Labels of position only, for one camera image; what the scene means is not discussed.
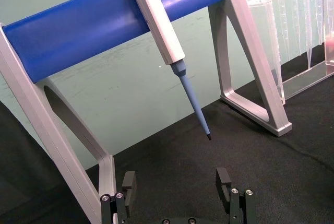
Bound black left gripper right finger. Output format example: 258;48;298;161
215;167;258;224

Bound black table cloth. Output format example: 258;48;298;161
0;43;334;224

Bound clear plastic case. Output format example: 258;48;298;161
244;0;334;102

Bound silver rack with blue bar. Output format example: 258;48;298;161
0;0;293;224

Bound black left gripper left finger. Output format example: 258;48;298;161
100;170;138;224

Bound white pipette with blue shaft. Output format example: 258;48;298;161
122;0;212;142

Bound clear pipette tip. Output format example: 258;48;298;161
304;0;315;69
293;0;305;59
314;0;325;46

